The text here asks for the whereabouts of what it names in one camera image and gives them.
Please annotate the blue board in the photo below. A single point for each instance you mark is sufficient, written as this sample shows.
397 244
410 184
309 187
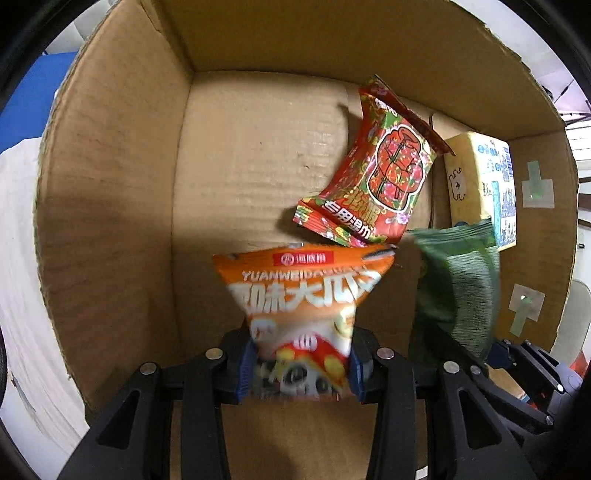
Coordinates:
39 101

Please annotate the green packet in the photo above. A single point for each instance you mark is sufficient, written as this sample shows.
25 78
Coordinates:
455 286

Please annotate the red floral wet wipe packet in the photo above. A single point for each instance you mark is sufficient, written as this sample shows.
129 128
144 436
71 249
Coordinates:
383 180

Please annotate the orange snack packet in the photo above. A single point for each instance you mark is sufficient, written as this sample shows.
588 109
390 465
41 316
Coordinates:
295 304

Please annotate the yellow tissue pack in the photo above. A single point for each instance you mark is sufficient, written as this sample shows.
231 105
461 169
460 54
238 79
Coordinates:
473 184

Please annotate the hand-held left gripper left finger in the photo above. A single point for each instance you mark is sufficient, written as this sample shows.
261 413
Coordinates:
244 369

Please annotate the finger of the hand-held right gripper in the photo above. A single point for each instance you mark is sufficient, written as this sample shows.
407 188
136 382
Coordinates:
521 357
517 402

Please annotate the taped green label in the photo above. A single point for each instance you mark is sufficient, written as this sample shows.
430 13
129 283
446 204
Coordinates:
538 189
525 307

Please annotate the cardboard box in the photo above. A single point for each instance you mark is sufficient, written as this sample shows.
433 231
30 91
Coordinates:
240 157

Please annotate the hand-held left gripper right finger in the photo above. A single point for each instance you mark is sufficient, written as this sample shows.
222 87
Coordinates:
356 374

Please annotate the white cloth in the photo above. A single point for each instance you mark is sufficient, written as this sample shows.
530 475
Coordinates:
25 286

